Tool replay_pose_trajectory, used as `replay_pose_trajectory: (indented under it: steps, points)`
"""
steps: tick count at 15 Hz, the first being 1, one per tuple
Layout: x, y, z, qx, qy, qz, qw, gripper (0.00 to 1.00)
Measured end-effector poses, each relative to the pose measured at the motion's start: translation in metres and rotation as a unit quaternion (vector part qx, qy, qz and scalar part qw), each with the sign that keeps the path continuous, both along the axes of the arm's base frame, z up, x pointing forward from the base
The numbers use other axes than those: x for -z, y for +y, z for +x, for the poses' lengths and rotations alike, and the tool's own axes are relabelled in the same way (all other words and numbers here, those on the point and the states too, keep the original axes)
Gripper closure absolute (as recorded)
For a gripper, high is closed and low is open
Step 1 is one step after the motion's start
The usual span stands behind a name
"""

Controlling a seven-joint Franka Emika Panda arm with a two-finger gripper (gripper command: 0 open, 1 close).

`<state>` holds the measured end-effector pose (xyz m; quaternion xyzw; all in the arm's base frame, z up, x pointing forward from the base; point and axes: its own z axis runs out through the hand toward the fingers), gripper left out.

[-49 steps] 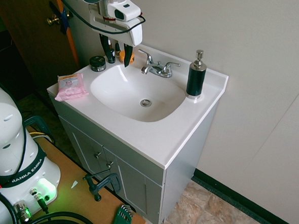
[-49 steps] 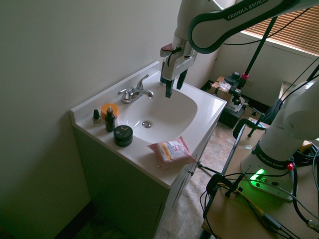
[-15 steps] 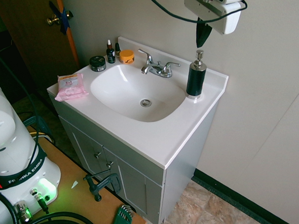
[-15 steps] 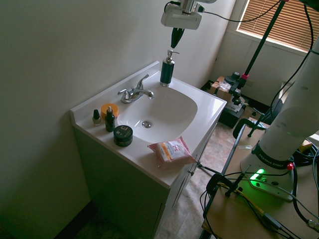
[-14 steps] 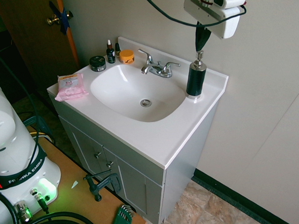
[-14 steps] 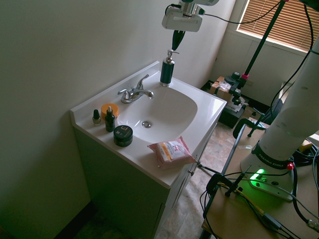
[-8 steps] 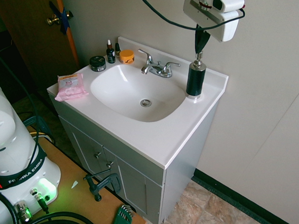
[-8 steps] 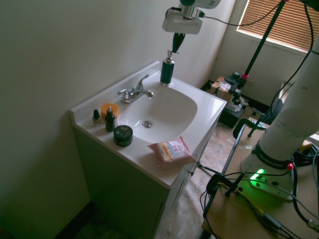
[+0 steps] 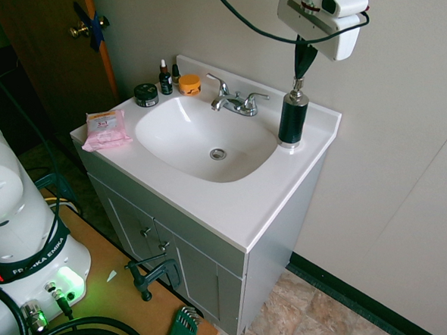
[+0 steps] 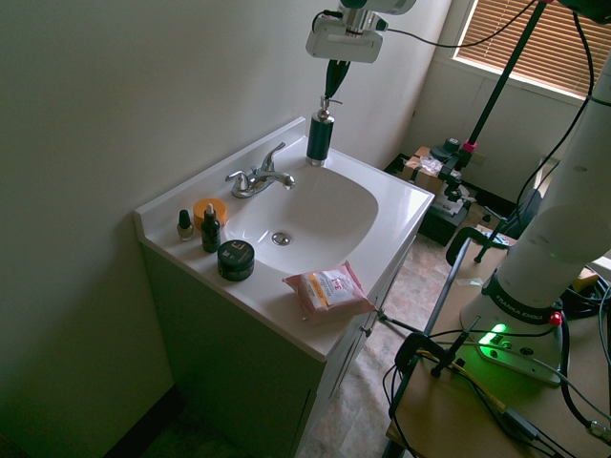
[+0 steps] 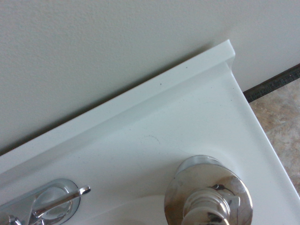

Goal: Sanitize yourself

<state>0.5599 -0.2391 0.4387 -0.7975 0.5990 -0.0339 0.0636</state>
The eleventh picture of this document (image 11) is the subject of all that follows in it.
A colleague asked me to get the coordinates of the white sink vanity top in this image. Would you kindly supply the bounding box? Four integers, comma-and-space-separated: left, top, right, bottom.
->
0, 39, 300, 225

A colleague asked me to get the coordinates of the black wall baseboard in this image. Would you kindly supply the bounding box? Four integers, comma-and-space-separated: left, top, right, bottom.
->
243, 63, 300, 104

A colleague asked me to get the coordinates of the chrome two-handle faucet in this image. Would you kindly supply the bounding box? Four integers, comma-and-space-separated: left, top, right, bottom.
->
0, 178, 92, 225

